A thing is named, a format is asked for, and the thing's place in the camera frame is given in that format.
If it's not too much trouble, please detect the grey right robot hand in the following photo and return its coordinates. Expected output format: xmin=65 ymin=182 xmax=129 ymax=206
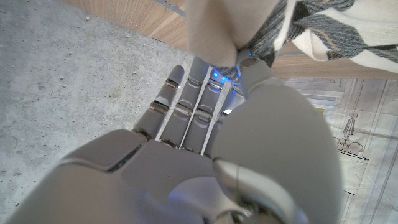
xmin=6 ymin=49 xmax=343 ymax=224

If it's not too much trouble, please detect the cream plaid scarf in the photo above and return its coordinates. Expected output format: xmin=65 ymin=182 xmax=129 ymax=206
xmin=185 ymin=0 xmax=398 ymax=82

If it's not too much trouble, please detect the printed window backdrop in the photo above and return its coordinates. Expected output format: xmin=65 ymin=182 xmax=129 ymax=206
xmin=281 ymin=77 xmax=398 ymax=224

